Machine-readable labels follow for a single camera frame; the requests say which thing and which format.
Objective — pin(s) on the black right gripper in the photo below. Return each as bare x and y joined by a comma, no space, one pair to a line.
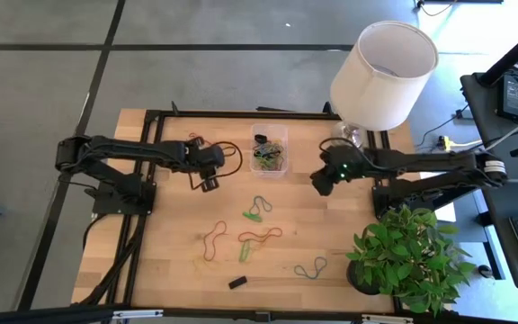
346,164

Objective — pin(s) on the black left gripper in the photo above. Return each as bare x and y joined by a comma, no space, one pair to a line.
191,159

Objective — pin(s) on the red rubber band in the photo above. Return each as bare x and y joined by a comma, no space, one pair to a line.
192,135
215,234
261,236

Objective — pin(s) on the teal rubber band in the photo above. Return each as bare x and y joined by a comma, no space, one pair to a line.
314,270
251,209

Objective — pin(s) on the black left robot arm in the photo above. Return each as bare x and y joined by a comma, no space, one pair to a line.
119,146

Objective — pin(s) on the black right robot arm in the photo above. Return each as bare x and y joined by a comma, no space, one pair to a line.
421,162

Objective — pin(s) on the clear plastic bin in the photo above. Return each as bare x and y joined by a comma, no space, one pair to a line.
269,130

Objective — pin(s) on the wide green rubber band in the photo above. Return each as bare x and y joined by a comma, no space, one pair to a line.
252,217
244,253

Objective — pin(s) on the wide black rubber band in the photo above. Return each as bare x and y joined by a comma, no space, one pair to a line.
237,282

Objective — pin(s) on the white shade table lamp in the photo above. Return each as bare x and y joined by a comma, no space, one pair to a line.
376,99

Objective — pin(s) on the green potted plant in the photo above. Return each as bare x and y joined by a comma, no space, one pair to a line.
403,261

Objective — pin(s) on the yellow power plug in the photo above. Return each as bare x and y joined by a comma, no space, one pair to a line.
447,144

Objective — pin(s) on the white paper sheet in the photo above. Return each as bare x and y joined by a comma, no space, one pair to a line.
447,215

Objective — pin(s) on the black power plug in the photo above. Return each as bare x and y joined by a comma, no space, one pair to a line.
463,114

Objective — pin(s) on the black desk top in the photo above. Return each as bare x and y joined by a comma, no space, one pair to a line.
479,117
502,234

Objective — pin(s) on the black round caster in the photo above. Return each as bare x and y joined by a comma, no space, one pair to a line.
485,272

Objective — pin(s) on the black power supply unit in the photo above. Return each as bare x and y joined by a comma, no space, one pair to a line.
513,96

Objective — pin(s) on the black slanted beam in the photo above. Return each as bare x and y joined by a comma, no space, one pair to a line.
511,54

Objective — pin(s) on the black metal table frame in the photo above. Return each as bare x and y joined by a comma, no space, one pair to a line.
241,114

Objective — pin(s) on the black table-level camera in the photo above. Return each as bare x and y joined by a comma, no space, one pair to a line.
262,316

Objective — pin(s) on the silver metal bracket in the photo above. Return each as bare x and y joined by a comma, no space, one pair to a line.
137,314
387,319

